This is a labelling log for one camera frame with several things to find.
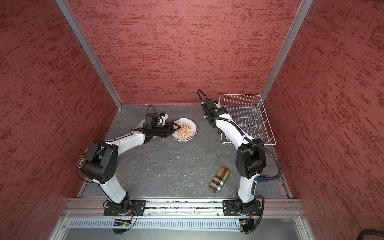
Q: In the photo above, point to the orange sunburst pattern plate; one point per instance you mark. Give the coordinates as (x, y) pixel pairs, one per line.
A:
(187, 131)

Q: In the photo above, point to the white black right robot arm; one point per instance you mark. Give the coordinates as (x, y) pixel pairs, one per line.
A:
(250, 162)

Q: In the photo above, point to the blue black box cutter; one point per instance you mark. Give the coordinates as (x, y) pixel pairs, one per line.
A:
(261, 179)

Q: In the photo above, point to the aluminium left corner post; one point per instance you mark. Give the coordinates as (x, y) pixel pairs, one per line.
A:
(75, 26)

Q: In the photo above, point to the aluminium right corner post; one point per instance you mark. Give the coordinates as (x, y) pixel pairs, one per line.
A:
(290, 37)

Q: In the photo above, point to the plaid glasses case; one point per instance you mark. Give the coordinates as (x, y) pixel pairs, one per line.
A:
(219, 180)

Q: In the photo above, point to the white brown-rimmed plate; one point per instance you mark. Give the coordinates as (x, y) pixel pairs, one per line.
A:
(141, 124)

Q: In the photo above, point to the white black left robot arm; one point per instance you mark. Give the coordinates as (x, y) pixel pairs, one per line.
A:
(100, 161)

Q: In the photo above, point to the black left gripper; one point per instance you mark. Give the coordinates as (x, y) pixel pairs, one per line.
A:
(171, 130)

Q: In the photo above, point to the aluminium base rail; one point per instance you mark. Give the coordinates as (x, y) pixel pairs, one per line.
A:
(178, 214)

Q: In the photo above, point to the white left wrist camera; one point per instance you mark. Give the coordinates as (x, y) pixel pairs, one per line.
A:
(162, 119)

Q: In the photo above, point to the white wire dish rack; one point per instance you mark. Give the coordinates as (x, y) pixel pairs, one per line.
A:
(250, 115)

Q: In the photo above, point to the aluminium corner post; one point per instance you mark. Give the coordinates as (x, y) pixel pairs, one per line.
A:
(75, 26)
(290, 37)

